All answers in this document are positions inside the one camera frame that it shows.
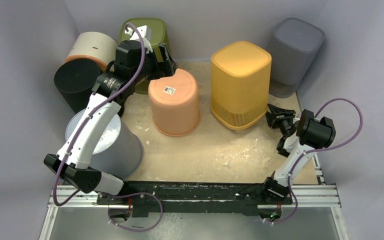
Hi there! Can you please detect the orange smooth bucket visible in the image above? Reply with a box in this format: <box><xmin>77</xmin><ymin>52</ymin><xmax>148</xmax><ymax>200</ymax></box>
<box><xmin>148</xmin><ymin>68</ymin><xmax>201</xmax><ymax>137</ymax></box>

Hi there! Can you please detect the olive green waste bin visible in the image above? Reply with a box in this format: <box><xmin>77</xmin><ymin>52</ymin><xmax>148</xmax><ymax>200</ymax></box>
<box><xmin>118</xmin><ymin>18</ymin><xmax>172</xmax><ymax>95</ymax></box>

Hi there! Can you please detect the yellow mesh waste bin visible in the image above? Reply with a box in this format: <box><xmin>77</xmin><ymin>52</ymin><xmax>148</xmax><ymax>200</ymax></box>
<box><xmin>210</xmin><ymin>41</ymin><xmax>272</xmax><ymax>131</ymax></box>

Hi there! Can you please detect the black ribbed waste bin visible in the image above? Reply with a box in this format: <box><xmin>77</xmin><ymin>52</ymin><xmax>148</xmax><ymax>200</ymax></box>
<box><xmin>53</xmin><ymin>58</ymin><xmax>125</xmax><ymax>117</ymax></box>

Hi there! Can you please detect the dark grey mesh bin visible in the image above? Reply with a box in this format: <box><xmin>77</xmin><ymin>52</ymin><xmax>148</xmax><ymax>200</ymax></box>
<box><xmin>264</xmin><ymin>17</ymin><xmax>326</xmax><ymax>98</ymax></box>

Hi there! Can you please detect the light grey smooth bucket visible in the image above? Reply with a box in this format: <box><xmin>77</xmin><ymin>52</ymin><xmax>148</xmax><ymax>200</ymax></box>
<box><xmin>58</xmin><ymin>107</ymin><xmax>144</xmax><ymax>179</ymax></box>

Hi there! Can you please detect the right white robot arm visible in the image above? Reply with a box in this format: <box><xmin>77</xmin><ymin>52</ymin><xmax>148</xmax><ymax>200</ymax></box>
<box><xmin>265</xmin><ymin>104</ymin><xmax>336</xmax><ymax>188</ymax></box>

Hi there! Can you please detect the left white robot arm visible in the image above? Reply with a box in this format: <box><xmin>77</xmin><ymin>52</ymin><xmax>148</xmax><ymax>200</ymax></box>
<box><xmin>43</xmin><ymin>40</ymin><xmax>178</xmax><ymax>196</ymax></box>

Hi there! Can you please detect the cream three-drawer mini cabinet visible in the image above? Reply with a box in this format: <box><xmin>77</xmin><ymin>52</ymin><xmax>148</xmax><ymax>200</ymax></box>
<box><xmin>65</xmin><ymin>31</ymin><xmax>118</xmax><ymax>70</ymax></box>

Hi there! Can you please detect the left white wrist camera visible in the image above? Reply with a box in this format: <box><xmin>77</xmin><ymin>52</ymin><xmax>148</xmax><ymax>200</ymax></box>
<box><xmin>124</xmin><ymin>25</ymin><xmax>152</xmax><ymax>49</ymax></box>

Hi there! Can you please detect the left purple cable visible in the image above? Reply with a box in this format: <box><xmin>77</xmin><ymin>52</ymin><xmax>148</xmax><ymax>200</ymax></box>
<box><xmin>52</xmin><ymin>21</ymin><xmax>164</xmax><ymax>233</ymax></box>

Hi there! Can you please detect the purple cable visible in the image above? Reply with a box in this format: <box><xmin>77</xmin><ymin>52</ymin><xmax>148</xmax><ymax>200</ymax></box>
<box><xmin>52</xmin><ymin>21</ymin><xmax>164</xmax><ymax>233</ymax></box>
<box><xmin>264</xmin><ymin>97</ymin><xmax>364</xmax><ymax>226</ymax></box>

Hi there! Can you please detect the aluminium frame rail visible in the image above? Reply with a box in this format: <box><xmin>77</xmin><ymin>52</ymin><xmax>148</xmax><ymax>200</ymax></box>
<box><xmin>40</xmin><ymin>155</ymin><xmax>349</xmax><ymax>240</ymax></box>

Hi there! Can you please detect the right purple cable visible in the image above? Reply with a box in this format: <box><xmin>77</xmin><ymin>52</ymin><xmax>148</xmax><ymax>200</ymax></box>
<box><xmin>264</xmin><ymin>97</ymin><xmax>364</xmax><ymax>226</ymax></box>

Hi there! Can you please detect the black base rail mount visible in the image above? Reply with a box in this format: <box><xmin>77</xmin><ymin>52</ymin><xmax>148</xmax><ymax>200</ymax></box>
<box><xmin>97</xmin><ymin>178</ymin><xmax>293</xmax><ymax>218</ymax></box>

